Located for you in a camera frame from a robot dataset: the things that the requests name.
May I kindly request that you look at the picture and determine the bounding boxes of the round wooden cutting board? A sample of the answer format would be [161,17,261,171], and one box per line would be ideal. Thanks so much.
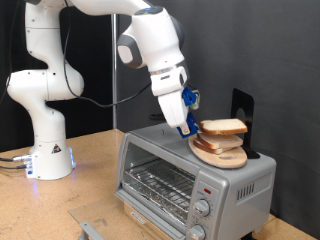
[188,135,249,170]

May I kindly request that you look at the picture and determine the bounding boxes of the black metal bookend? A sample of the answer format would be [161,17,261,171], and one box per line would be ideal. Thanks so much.
[229,88,262,160]

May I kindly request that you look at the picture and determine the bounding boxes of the silver toaster oven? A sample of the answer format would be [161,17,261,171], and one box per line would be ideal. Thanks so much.
[114,121,278,240]

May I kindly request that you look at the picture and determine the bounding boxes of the vertical metal pole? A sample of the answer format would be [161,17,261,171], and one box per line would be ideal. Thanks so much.
[111,13,118,130]

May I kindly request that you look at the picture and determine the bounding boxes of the metal spatula with blue block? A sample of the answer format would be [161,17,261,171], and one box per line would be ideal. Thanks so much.
[148,111,204,140]

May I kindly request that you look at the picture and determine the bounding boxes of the white bread slice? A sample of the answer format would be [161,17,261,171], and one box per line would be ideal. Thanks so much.
[192,138,234,155]
[196,132,244,150]
[199,118,249,136]

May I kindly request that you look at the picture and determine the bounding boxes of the foil lined oven tray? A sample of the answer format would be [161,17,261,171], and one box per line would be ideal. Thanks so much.
[122,166,194,225]

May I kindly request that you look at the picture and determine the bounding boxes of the wire oven rack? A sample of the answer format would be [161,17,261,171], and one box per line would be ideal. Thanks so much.
[123,158,197,216]

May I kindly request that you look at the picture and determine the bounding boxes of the base cable with silver connector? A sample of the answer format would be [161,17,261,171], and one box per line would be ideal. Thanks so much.
[0,153,33,164]

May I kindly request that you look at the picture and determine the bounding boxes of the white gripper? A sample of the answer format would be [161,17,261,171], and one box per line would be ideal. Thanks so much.
[157,89,192,136]

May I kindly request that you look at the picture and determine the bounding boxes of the thin black base cable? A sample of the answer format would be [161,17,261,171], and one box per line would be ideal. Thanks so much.
[0,163,28,171]

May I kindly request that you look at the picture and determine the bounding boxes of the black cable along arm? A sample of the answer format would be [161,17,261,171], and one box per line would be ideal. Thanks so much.
[62,0,153,109]

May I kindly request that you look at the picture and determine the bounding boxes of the silver timer knob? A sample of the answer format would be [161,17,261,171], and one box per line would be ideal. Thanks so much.
[187,224,207,240]

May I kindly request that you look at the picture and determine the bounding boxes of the silver temperature knob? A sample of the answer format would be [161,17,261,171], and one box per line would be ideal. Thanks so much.
[192,198,212,218]

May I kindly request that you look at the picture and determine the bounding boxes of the glass oven door with handle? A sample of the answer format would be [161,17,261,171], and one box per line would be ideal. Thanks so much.
[68,189,188,240]

